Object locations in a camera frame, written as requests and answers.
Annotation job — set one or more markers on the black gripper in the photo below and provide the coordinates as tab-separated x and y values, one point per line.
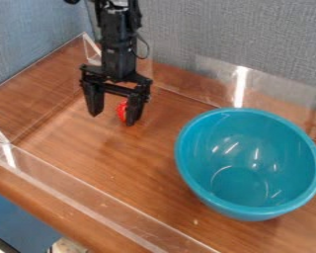
116	77

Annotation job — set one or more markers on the red toy strawberry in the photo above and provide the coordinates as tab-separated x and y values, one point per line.
121	111

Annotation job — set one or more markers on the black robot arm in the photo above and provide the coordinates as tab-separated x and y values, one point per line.
117	21

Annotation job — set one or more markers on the blue plastic bowl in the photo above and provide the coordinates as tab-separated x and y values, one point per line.
248	163

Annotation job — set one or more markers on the clear acrylic left barrier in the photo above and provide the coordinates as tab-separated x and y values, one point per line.
24	48

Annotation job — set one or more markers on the clear acrylic barrier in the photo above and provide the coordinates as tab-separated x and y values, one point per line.
24	48
226	85
25	175

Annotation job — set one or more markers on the clear acrylic back barrier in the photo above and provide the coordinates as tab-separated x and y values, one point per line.
226	85

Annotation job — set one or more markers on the clear acrylic front barrier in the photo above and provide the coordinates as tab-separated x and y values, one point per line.
25	175

